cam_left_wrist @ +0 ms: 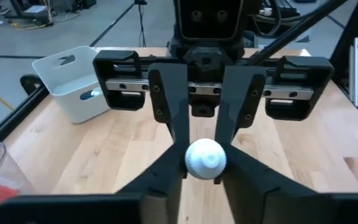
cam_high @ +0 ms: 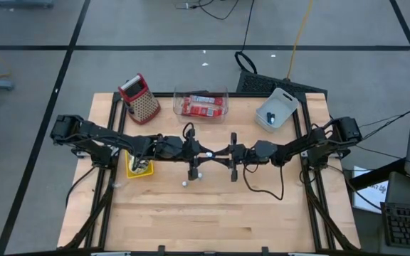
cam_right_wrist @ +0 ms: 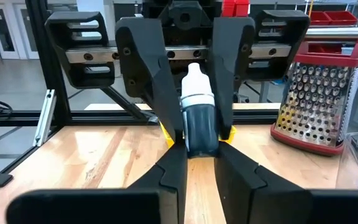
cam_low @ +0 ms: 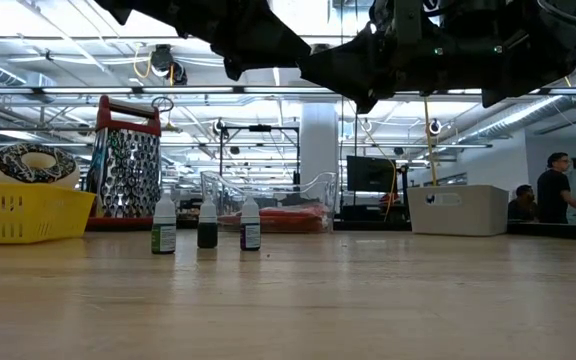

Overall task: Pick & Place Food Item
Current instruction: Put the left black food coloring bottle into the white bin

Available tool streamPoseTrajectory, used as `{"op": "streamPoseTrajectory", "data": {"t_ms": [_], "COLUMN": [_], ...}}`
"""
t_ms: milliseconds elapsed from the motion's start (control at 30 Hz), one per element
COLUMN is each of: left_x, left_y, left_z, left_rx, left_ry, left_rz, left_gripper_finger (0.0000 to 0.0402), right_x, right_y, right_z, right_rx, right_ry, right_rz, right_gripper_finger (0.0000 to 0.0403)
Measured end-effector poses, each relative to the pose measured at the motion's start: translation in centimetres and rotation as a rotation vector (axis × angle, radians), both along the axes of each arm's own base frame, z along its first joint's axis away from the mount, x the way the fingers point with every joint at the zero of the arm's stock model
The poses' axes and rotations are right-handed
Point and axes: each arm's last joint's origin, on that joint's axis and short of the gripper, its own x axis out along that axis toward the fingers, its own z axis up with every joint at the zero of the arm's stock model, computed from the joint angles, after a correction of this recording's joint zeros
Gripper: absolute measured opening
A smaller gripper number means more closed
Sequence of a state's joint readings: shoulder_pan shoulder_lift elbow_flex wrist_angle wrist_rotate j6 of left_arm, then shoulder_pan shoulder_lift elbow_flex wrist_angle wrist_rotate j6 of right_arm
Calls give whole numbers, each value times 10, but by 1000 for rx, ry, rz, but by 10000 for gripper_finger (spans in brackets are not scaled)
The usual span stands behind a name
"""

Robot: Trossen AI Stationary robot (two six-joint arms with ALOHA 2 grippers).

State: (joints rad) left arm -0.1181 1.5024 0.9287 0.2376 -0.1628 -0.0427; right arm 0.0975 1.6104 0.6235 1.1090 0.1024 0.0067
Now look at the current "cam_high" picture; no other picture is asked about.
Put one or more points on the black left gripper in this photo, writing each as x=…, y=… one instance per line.
x=171, y=147

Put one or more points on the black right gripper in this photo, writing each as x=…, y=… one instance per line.
x=258, y=153

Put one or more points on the red packet with barcode panel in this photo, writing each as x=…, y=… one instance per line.
x=199, y=108

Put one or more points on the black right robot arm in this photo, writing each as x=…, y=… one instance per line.
x=315, y=142

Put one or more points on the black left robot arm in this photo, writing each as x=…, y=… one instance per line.
x=94, y=133

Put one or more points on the clear plastic bin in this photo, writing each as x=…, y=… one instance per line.
x=201, y=119

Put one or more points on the yellow plastic basket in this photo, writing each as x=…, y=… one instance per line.
x=144, y=175

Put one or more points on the white plastic bin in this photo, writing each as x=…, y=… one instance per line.
x=283, y=103

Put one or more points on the red steel box grater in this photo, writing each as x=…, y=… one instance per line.
x=142, y=105

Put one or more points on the black mesh computer case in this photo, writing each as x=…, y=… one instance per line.
x=258, y=84

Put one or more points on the black table clamp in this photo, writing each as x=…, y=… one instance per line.
x=161, y=248
x=265, y=249

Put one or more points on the white paper sheet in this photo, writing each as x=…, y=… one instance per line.
x=372, y=193

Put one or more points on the black keyboard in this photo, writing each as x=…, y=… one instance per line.
x=408, y=225

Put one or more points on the blue-grey floor plate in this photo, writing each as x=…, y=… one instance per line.
x=23, y=3

